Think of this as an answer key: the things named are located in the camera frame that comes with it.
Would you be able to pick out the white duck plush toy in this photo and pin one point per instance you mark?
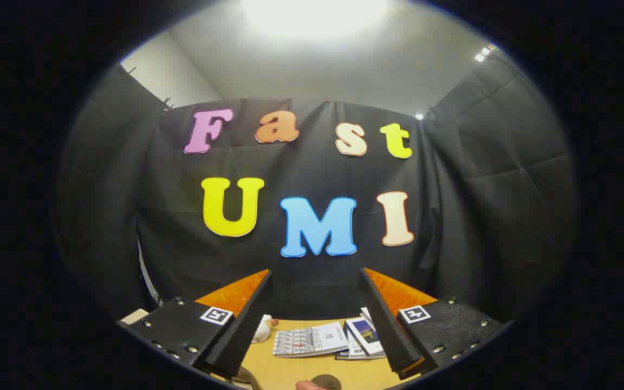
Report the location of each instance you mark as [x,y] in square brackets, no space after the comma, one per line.
[261,329]

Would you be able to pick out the dark grey book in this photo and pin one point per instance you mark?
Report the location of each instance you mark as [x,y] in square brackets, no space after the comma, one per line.
[358,357]

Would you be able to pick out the large ceiling light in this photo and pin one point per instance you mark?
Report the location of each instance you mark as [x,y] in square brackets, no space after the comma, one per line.
[312,13]

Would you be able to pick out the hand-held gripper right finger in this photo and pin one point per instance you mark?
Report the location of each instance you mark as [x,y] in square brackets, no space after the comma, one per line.
[388,325]

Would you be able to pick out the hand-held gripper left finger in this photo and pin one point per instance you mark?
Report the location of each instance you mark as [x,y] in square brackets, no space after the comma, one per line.
[247,325]

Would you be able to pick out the grey patterned white book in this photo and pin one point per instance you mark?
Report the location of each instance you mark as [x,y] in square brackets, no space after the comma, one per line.
[306,341]

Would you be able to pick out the beige fabric storage box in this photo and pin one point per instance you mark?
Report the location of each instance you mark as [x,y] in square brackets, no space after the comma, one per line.
[134,315]

